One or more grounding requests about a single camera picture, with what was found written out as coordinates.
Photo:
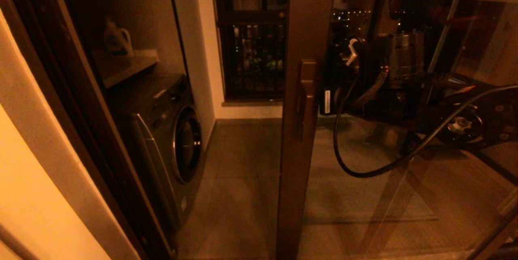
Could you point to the grey front-load washing machine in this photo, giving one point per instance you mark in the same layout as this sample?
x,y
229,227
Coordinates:
x,y
162,138

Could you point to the glass window with wooden frame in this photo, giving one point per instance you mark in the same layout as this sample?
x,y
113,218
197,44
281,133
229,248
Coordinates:
x,y
388,211

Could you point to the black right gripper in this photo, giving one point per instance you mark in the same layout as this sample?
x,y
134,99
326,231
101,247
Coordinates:
x,y
372,57

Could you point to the wooden wall shelf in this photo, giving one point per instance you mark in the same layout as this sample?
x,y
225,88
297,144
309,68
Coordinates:
x,y
121,69

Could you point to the stone window sill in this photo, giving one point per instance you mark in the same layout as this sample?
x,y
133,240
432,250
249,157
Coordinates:
x,y
251,102

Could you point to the brown framed sliding glass door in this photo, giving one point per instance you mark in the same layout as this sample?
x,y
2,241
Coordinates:
x,y
299,191

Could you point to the white detergent jug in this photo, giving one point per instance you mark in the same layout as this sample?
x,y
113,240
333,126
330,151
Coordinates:
x,y
117,40

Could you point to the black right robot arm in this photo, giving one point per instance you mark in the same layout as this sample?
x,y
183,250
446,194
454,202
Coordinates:
x,y
445,98

